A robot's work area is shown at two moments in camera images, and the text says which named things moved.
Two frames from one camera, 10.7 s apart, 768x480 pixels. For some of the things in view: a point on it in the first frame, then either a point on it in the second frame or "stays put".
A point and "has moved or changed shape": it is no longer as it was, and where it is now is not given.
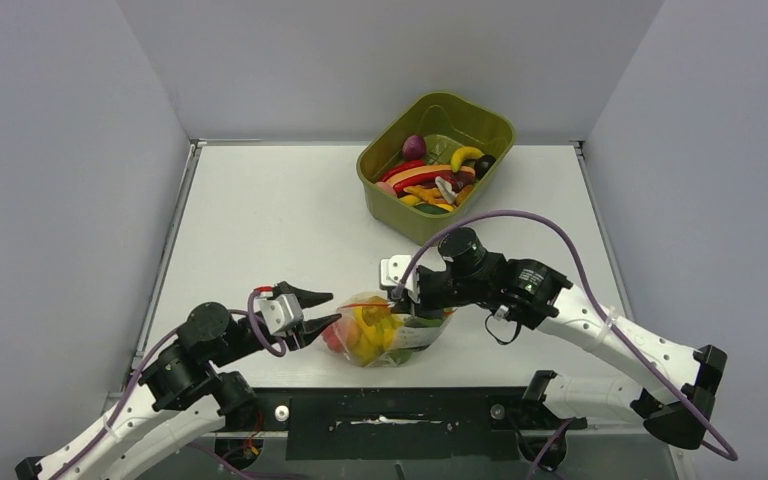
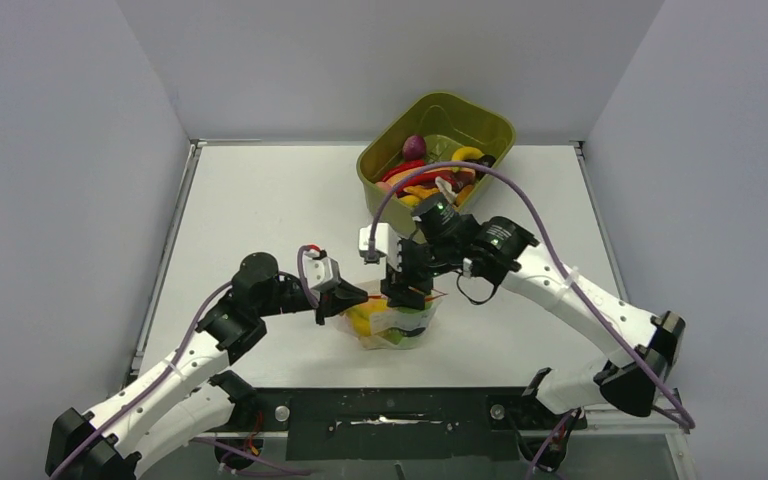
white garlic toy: x=446 y=189 stays put
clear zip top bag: x=368 y=330 has moved or changed shape
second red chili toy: x=416 y=181 stays put
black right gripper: x=423 y=308 → x=398 y=282
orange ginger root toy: x=428 y=194 stays put
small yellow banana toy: x=462 y=154 stays put
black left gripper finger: x=307 y=331 → x=336 y=299
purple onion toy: x=414 y=147 stays put
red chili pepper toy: x=403 y=166 stays put
